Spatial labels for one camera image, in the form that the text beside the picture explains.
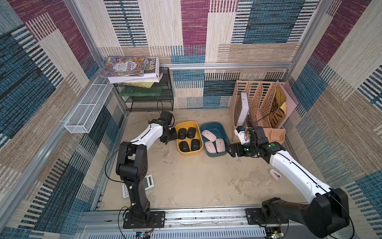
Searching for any colourful picture book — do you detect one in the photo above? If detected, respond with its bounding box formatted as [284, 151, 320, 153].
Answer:
[99, 56, 148, 77]

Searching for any small pink object on table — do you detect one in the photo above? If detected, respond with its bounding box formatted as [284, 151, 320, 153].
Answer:
[269, 169, 282, 182]

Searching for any yellow plastic bin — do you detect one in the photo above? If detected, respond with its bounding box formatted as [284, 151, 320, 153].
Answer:
[175, 121, 204, 156]

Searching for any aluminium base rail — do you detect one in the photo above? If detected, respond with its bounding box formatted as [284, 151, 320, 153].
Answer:
[74, 204, 329, 239]

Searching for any lilac folder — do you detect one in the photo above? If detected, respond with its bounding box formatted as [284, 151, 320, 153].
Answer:
[276, 81, 298, 128]

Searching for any black mouse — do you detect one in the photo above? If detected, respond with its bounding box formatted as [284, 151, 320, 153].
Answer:
[191, 138, 201, 151]
[178, 128, 187, 140]
[179, 141, 190, 152]
[187, 127, 197, 139]

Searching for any black wire shelf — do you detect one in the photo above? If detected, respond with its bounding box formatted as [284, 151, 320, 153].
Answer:
[114, 67, 174, 113]

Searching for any white wire basket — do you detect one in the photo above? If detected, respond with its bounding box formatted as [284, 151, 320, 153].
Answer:
[65, 84, 113, 134]

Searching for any white book under stack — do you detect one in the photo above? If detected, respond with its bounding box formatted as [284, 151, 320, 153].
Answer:
[108, 73, 163, 84]

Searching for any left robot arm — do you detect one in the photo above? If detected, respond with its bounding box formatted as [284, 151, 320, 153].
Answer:
[115, 111, 177, 229]

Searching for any black folio book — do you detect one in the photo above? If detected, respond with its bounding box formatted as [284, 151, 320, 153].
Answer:
[143, 57, 160, 78]

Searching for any white calculator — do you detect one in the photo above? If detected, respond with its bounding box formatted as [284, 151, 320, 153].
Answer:
[121, 174, 155, 199]

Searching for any pink mouse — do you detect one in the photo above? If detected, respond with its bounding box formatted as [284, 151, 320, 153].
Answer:
[205, 141, 217, 154]
[215, 138, 226, 153]
[202, 130, 217, 142]

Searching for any green folder on shelf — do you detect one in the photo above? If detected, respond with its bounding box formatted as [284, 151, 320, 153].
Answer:
[120, 86, 162, 97]

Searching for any teal plastic bin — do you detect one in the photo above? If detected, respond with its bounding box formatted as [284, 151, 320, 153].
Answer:
[200, 121, 230, 157]

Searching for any white binder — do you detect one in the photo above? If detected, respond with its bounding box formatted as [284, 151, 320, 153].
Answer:
[234, 92, 249, 126]

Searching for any pink desk organizer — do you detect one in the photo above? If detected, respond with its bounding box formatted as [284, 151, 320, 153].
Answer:
[229, 80, 286, 144]

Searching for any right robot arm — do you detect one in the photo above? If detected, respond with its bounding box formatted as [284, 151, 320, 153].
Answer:
[226, 126, 353, 238]

